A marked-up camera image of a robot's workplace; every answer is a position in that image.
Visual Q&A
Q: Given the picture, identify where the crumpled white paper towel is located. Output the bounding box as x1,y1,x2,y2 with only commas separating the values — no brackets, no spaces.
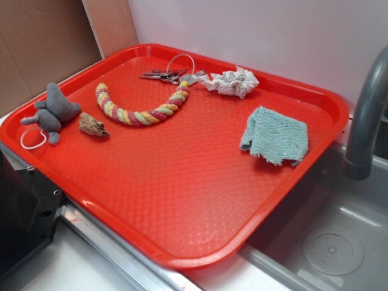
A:
193,66,259,99

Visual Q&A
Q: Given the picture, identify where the brown cardboard panel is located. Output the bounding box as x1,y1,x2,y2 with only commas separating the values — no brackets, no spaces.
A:
1,1,138,116

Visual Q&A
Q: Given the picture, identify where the grey plastic faucet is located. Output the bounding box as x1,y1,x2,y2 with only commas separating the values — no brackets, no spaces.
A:
343,48,387,180

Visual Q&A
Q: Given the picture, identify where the grey plush elephant toy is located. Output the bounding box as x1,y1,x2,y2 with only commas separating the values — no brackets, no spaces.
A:
21,83,81,145

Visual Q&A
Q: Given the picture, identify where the light blue terry cloth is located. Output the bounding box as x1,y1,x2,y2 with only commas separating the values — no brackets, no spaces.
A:
239,106,309,167

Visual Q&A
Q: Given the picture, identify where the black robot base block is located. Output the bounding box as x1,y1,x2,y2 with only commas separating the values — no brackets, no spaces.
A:
1,153,65,280

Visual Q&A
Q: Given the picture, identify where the bunch of metal keys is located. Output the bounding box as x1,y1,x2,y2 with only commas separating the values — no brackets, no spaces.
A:
139,53,207,87

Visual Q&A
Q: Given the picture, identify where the brown wood chunk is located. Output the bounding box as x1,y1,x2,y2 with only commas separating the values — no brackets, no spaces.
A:
79,112,110,138

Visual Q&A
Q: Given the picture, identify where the multicolour braided rope toy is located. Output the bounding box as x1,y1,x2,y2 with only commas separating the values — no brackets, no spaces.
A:
95,81,190,127

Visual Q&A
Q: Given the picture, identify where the white elastic loop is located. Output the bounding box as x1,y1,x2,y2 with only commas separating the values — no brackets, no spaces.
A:
20,127,48,150

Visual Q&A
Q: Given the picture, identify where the grey plastic sink basin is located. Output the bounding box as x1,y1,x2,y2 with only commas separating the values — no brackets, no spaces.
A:
240,144,387,290

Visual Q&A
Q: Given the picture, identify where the red plastic tray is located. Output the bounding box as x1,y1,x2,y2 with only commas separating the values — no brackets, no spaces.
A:
1,44,349,269

